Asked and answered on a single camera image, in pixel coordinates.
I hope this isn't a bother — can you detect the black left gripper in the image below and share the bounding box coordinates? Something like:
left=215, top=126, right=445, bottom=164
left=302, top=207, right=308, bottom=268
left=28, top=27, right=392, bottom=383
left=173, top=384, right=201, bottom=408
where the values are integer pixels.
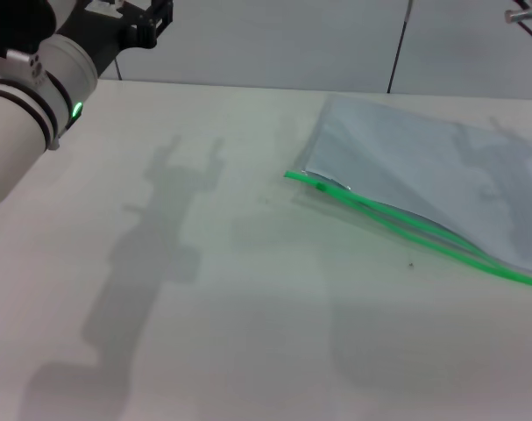
left=57, top=0, right=174, bottom=78

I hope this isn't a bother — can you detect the dark cable with metal plugs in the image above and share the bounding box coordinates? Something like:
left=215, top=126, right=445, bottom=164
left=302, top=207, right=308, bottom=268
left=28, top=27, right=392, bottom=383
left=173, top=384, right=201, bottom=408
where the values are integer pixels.
left=505, top=6, right=532, bottom=49

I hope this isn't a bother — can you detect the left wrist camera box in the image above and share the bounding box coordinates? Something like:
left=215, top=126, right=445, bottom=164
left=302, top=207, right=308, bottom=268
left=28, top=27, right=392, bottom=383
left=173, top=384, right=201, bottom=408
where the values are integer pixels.
left=0, top=0, right=57, bottom=61

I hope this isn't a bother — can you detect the transparent green-zip document bag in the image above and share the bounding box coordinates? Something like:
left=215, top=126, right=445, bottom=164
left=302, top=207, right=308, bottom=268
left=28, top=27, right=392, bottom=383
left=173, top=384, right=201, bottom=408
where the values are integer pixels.
left=284, top=93, right=532, bottom=290

